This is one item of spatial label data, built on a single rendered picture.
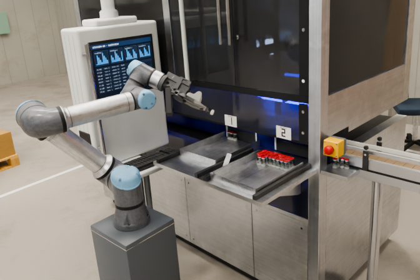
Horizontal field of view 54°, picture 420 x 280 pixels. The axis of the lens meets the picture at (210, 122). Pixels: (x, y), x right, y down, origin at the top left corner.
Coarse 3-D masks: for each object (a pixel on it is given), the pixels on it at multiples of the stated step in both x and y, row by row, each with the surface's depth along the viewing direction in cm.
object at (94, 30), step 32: (64, 32) 209; (96, 32) 208; (128, 32) 221; (96, 64) 211; (128, 64) 224; (160, 64) 240; (160, 96) 244; (96, 128) 217; (128, 128) 232; (160, 128) 248
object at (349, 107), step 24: (168, 0) 230; (168, 24) 235; (408, 24) 230; (168, 48) 241; (408, 48) 236; (384, 72) 219; (408, 72) 242; (264, 96) 198; (288, 96) 188; (336, 96) 186; (360, 96) 203; (384, 96) 224; (336, 120) 190; (360, 120) 208
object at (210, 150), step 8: (216, 136) 232; (224, 136) 237; (192, 144) 220; (200, 144) 224; (208, 144) 226; (216, 144) 226; (224, 144) 225; (232, 144) 224; (240, 144) 223; (248, 144) 222; (256, 144) 217; (184, 152) 212; (192, 152) 207; (200, 152) 216; (208, 152) 215; (216, 152) 214; (224, 152) 213; (232, 152) 204; (200, 160) 204; (208, 160) 200; (216, 160) 197
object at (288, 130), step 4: (276, 128) 198; (280, 128) 196; (284, 128) 194; (288, 128) 193; (276, 132) 199; (280, 132) 197; (288, 132) 193; (276, 136) 199; (280, 136) 197; (288, 136) 194
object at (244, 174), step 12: (252, 156) 202; (228, 168) 191; (240, 168) 193; (252, 168) 192; (264, 168) 191; (276, 168) 191; (216, 180) 181; (228, 180) 176; (240, 180) 181; (252, 180) 180; (264, 180) 180; (276, 180) 175; (252, 192) 167
